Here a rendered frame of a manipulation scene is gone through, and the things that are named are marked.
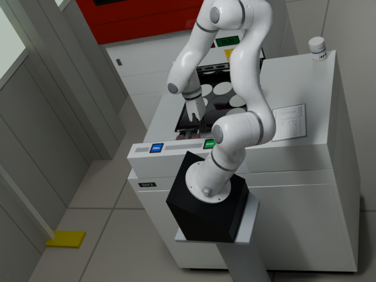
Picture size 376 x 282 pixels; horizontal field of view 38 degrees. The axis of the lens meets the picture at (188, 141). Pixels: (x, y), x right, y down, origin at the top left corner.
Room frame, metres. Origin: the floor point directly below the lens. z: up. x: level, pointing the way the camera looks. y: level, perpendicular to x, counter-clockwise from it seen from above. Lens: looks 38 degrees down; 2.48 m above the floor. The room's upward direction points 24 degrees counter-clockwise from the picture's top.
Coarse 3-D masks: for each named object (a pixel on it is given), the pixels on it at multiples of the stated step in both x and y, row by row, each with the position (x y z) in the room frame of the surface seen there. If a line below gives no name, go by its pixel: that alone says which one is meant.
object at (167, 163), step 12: (144, 144) 2.03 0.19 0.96; (168, 144) 1.96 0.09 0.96; (180, 144) 1.92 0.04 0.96; (192, 144) 1.89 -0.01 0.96; (132, 156) 1.99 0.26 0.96; (144, 156) 1.95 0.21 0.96; (156, 156) 1.92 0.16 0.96; (168, 156) 1.89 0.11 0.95; (180, 156) 1.86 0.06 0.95; (204, 156) 1.81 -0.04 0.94; (144, 168) 1.97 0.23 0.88; (156, 168) 1.94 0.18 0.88; (168, 168) 1.91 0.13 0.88; (240, 168) 1.74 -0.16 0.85
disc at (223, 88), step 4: (220, 84) 2.31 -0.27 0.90; (224, 84) 2.29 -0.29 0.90; (228, 84) 2.28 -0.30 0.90; (216, 88) 2.29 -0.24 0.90; (220, 88) 2.28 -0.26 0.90; (224, 88) 2.26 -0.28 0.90; (228, 88) 2.25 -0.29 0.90; (216, 92) 2.26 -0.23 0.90; (220, 92) 2.25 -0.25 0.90; (224, 92) 2.23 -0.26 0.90
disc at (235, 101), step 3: (234, 96) 2.17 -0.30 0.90; (237, 96) 2.16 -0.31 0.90; (231, 99) 2.16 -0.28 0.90; (234, 99) 2.15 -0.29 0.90; (237, 99) 2.14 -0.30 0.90; (240, 99) 2.13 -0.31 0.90; (231, 102) 2.13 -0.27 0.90; (234, 102) 2.12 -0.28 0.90; (237, 102) 2.11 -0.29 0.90; (240, 102) 2.10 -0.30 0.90; (243, 102) 2.09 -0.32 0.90; (231, 105) 2.11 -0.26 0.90; (234, 105) 2.10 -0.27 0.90; (237, 105) 2.09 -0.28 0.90; (240, 105) 2.08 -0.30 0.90
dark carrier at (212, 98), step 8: (232, 88) 2.23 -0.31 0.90; (208, 96) 2.26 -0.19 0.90; (216, 96) 2.23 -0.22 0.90; (224, 96) 2.20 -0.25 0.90; (232, 96) 2.17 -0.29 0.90; (208, 104) 2.20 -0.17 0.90; (216, 104) 2.17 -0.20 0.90; (224, 104) 2.14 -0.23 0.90; (184, 112) 2.22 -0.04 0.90; (208, 112) 2.14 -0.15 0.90; (216, 112) 2.11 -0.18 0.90; (224, 112) 2.08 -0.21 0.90; (184, 120) 2.16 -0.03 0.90; (192, 120) 2.13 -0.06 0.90; (208, 120) 2.08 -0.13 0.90; (216, 120) 2.05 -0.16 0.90; (184, 128) 2.10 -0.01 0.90
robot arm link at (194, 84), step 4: (196, 72) 1.86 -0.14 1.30; (192, 76) 1.84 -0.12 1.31; (196, 76) 1.85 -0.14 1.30; (192, 80) 1.83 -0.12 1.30; (196, 80) 1.85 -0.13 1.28; (192, 84) 1.83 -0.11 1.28; (196, 84) 1.84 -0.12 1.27; (200, 84) 1.86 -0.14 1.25; (188, 88) 1.83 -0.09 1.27; (192, 88) 1.83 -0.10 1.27; (196, 88) 1.83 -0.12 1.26; (184, 92) 1.84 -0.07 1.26; (188, 92) 1.83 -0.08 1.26
